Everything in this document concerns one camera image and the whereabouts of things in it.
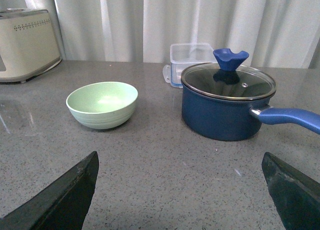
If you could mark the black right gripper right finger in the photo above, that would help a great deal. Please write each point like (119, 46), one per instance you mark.
(295, 195)

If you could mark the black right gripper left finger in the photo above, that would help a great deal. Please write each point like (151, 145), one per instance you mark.
(64, 204)

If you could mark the green bowl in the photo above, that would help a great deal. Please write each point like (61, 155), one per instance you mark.
(103, 105)

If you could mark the blue saucepan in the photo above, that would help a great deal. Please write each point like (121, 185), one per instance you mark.
(226, 120)

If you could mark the glass lid with blue knob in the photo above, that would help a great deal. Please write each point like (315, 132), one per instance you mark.
(228, 78)

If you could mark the cream toaster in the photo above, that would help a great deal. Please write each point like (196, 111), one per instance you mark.
(28, 45)

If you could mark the clear plastic food container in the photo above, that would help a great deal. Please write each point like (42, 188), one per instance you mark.
(185, 55)

